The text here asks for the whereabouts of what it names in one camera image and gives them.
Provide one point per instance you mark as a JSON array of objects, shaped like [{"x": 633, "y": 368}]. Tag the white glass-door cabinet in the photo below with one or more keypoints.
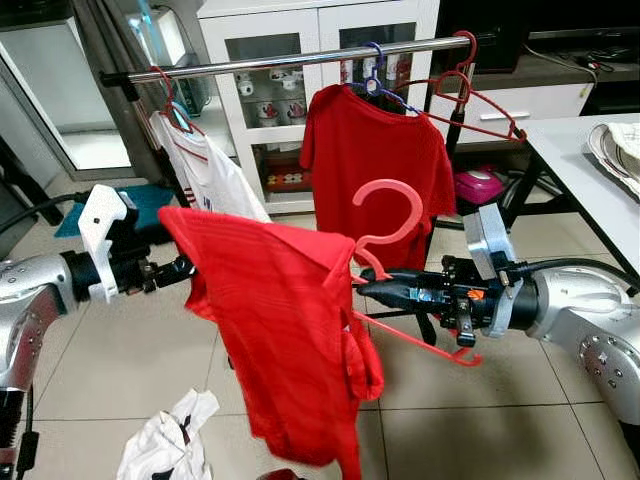
[{"x": 300, "y": 25}]

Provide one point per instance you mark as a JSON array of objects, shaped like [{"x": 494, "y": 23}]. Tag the black television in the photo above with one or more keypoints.
[{"x": 480, "y": 30}]

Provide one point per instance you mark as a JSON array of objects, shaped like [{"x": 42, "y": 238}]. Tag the pink plastic container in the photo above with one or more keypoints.
[{"x": 480, "y": 188}]

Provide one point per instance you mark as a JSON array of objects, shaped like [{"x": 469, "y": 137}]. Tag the grey striped garment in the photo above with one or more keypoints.
[{"x": 618, "y": 150}]

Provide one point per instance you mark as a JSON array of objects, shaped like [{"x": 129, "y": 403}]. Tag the black clothes rack frame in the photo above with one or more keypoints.
[{"x": 112, "y": 79}]

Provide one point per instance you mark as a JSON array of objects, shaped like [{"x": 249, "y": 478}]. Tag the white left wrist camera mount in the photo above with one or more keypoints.
[{"x": 100, "y": 225}]

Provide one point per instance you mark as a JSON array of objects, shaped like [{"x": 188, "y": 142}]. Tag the teal floor mat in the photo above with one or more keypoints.
[{"x": 150, "y": 198}]

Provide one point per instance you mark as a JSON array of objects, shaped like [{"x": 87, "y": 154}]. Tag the red t-shirt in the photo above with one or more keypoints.
[
  {"x": 270, "y": 330},
  {"x": 370, "y": 150}
]

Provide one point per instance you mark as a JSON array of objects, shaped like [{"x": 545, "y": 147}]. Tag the black folding table legs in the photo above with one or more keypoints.
[{"x": 520, "y": 190}]

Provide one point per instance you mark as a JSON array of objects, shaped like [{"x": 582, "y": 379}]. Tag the red clothes hanger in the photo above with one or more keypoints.
[
  {"x": 168, "y": 100},
  {"x": 385, "y": 186},
  {"x": 472, "y": 50}
]

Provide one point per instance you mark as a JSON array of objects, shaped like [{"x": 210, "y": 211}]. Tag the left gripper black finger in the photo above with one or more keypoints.
[
  {"x": 178, "y": 267},
  {"x": 165, "y": 285}
]

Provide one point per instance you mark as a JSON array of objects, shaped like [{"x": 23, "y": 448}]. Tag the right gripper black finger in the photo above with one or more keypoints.
[
  {"x": 405, "y": 299},
  {"x": 400, "y": 286}
]

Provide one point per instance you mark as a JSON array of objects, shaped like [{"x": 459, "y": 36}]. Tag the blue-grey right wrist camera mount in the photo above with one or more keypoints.
[{"x": 490, "y": 240}]

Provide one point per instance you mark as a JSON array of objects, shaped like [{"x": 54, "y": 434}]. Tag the chrome clothes rail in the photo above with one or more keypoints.
[{"x": 280, "y": 60}]

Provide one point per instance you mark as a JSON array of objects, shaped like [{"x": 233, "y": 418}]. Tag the white grey garment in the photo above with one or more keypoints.
[{"x": 165, "y": 440}]

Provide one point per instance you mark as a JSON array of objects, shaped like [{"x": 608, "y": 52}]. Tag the white brown tv console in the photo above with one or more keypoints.
[{"x": 560, "y": 100}]

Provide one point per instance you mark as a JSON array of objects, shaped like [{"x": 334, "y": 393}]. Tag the black side table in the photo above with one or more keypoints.
[{"x": 15, "y": 178}]

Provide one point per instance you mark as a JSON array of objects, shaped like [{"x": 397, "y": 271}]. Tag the glass sliding door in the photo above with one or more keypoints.
[{"x": 50, "y": 100}]

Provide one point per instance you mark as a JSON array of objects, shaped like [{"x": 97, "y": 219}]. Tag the grey curtain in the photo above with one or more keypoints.
[{"x": 105, "y": 40}]

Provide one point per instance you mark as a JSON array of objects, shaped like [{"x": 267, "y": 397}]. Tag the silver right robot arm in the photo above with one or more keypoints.
[{"x": 590, "y": 310}]

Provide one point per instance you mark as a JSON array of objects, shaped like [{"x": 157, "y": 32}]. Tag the white striped t-shirt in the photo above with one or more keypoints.
[{"x": 210, "y": 170}]

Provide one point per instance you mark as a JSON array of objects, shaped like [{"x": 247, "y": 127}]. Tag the purple clothes hanger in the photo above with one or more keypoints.
[{"x": 375, "y": 85}]

